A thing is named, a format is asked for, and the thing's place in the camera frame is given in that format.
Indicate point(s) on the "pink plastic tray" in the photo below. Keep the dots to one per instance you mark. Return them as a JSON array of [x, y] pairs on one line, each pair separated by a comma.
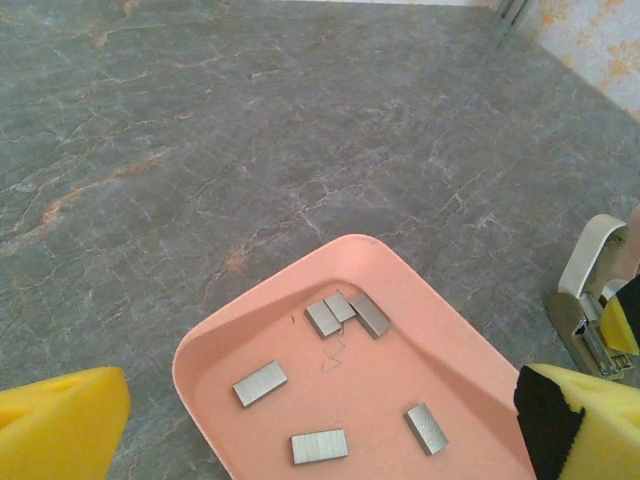
[[360, 400]]

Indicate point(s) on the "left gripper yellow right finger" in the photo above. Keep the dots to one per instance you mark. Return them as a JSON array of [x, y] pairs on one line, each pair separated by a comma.
[[600, 430]]

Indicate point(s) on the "grey staple strip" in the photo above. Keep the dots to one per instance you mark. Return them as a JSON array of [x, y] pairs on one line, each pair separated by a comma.
[[260, 383], [341, 305], [426, 428], [371, 316], [319, 446], [321, 320]]

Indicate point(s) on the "pink white stapler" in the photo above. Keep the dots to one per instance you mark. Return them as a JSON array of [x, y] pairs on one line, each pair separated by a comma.
[[582, 280]]

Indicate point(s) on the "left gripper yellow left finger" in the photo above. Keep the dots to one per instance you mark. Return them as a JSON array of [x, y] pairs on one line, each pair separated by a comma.
[[55, 425]]

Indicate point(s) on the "aluminium frame post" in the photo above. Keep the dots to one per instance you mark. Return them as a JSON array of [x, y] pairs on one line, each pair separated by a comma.
[[510, 12]]

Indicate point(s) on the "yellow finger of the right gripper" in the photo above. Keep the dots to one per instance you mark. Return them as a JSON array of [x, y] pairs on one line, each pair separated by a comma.
[[621, 322]]

